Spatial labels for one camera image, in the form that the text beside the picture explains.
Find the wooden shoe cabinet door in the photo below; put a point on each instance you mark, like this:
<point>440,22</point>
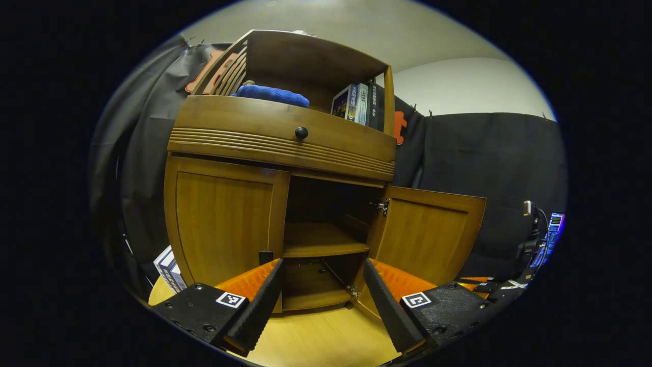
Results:
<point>428,234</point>
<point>224,224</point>

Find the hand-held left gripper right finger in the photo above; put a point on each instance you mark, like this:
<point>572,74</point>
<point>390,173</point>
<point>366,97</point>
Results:
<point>389,311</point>

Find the lit computer screen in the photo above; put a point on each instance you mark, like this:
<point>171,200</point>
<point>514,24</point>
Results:
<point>552,232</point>

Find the metal door hinge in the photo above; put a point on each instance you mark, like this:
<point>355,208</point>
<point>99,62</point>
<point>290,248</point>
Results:
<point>352,291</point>
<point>383,206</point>

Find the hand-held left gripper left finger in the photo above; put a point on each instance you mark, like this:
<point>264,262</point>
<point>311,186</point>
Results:
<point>257,311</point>

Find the round black drawer knob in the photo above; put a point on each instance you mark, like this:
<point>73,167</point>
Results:
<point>301,133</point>

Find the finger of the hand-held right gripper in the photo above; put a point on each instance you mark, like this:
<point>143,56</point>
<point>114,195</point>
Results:
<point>501,288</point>

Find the dark blue book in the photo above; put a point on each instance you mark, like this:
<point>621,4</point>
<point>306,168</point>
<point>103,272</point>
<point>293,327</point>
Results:
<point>344,103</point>

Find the wooden double-door shoe cabinet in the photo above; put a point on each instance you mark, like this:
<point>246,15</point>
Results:
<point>285,148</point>

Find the light grey book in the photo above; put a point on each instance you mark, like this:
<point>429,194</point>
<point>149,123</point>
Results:
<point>362,104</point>

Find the blue and white book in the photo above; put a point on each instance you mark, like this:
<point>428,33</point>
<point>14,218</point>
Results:
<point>163,262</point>
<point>177,280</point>

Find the wooden cabinet drawer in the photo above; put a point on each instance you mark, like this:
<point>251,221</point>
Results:
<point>254,127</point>

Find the folded blue towel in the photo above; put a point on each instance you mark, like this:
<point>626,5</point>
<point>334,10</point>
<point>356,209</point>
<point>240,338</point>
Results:
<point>272,95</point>

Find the wooden inner shelf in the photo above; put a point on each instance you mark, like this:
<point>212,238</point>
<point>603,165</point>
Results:
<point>321,242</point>

